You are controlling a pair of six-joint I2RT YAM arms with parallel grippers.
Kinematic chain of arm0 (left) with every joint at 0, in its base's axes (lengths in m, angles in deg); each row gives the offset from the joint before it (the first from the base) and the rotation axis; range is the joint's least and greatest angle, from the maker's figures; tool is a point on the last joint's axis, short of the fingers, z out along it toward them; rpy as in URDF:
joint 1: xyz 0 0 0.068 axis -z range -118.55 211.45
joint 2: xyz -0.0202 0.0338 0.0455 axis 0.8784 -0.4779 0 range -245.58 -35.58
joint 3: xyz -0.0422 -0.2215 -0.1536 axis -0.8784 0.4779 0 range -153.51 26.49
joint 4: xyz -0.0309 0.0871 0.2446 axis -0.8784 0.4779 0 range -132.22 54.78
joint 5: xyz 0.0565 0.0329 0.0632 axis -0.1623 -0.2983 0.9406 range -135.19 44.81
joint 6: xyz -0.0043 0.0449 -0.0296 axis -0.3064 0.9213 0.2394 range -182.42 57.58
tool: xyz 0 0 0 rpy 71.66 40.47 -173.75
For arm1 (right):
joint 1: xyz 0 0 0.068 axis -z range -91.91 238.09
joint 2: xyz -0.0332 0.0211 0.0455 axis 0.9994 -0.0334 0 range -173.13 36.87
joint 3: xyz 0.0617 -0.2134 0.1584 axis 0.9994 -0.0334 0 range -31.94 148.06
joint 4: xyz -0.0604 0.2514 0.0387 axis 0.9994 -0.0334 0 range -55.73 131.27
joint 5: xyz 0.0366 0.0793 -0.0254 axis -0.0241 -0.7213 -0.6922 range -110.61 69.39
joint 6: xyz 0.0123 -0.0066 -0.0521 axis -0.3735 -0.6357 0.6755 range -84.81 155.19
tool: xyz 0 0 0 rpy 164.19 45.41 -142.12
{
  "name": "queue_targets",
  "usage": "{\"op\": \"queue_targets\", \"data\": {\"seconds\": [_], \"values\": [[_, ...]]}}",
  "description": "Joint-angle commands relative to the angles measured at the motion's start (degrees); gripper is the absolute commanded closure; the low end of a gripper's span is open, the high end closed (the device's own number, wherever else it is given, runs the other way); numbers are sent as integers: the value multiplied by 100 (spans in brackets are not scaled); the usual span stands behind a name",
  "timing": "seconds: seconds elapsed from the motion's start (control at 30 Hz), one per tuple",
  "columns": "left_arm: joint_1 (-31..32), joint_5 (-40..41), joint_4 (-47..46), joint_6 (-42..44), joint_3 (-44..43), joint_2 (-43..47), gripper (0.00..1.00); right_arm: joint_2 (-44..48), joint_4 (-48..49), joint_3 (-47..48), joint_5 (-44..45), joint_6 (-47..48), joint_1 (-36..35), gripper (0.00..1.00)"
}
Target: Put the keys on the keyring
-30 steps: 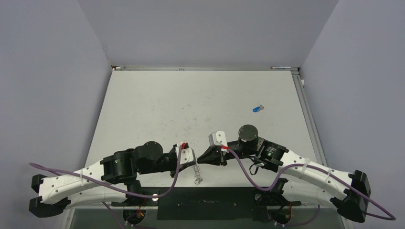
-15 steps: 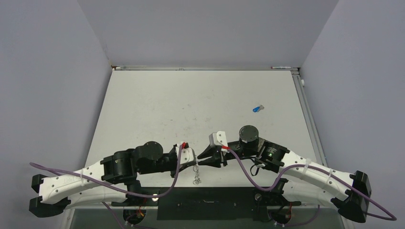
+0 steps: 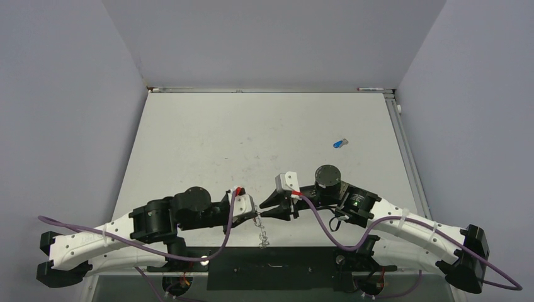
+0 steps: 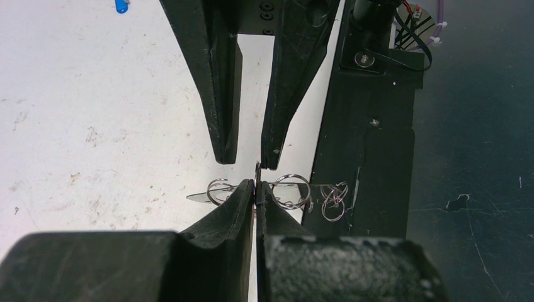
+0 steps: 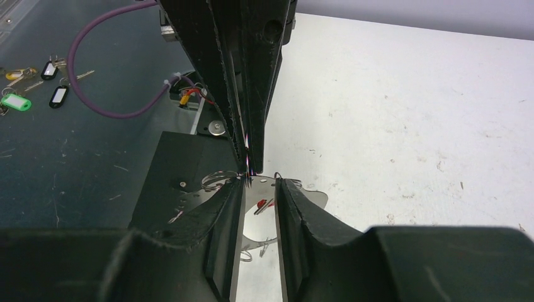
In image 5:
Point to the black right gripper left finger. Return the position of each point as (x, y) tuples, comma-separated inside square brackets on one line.
[(195, 258)]

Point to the yellow key tag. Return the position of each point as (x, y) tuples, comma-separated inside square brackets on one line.
[(12, 75)]

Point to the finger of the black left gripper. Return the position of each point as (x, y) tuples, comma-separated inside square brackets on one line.
[(250, 36), (201, 37)]

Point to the green key tag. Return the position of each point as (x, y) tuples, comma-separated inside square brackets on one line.
[(16, 102)]

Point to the red key tag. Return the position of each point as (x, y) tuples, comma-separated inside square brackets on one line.
[(263, 205)]

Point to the black key tag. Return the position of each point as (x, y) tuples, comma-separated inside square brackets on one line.
[(59, 96), (49, 72)]

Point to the metal keyring plate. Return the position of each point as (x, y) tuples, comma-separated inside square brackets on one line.
[(259, 229)]

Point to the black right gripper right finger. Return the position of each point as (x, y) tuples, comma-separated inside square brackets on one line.
[(324, 259)]

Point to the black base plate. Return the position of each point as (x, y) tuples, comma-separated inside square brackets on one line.
[(173, 185)]

